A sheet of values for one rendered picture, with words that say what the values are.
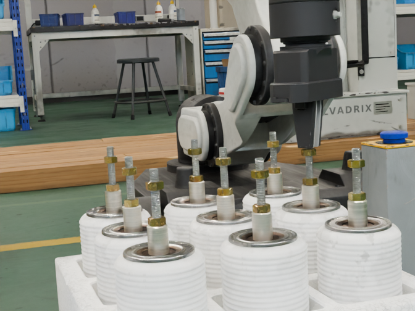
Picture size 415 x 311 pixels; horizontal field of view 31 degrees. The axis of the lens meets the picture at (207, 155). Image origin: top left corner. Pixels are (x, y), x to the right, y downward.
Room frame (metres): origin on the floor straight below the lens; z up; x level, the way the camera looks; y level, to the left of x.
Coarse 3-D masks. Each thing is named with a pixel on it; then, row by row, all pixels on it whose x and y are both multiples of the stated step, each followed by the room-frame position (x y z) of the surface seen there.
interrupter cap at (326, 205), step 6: (288, 204) 0.96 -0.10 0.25; (294, 204) 0.96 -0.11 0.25; (300, 204) 0.96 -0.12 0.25; (324, 204) 0.95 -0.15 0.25; (330, 204) 0.94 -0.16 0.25; (336, 204) 0.94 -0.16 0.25; (288, 210) 0.92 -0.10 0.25; (294, 210) 0.92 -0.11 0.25; (300, 210) 0.91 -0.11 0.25; (306, 210) 0.91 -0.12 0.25; (312, 210) 0.91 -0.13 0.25; (318, 210) 0.91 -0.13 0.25; (324, 210) 0.91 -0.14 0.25; (330, 210) 0.91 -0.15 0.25
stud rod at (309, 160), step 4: (304, 148) 0.94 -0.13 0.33; (308, 148) 0.94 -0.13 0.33; (308, 156) 0.94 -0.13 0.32; (308, 160) 0.94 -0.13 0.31; (308, 164) 0.94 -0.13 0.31; (308, 168) 0.94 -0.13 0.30; (312, 168) 0.94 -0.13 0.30; (308, 172) 0.94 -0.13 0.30; (312, 172) 0.94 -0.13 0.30; (308, 176) 0.94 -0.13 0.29; (312, 176) 0.94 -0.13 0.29
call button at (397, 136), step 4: (384, 132) 1.07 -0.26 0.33; (388, 132) 1.06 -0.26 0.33; (392, 132) 1.06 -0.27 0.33; (396, 132) 1.06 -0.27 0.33; (400, 132) 1.05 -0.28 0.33; (404, 132) 1.05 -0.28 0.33; (380, 136) 1.07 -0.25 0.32; (384, 136) 1.06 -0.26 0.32; (388, 136) 1.05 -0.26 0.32; (392, 136) 1.05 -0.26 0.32; (396, 136) 1.05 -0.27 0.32; (400, 136) 1.05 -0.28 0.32; (404, 136) 1.05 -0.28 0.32; (384, 140) 1.06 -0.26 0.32; (388, 140) 1.06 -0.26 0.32; (392, 140) 1.05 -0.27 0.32; (396, 140) 1.05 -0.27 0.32; (400, 140) 1.05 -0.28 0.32; (404, 140) 1.06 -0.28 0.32
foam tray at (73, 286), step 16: (80, 256) 1.03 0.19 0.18; (64, 272) 0.95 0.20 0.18; (80, 272) 0.95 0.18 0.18; (64, 288) 0.94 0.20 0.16; (80, 288) 0.88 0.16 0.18; (96, 288) 0.90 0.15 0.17; (64, 304) 0.95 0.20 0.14; (80, 304) 0.82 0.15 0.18; (96, 304) 0.81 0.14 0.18; (208, 304) 0.79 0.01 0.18; (320, 304) 0.78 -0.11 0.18; (336, 304) 0.77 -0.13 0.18; (352, 304) 0.77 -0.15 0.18; (368, 304) 0.76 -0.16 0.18; (384, 304) 0.76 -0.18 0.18; (400, 304) 0.76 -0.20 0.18
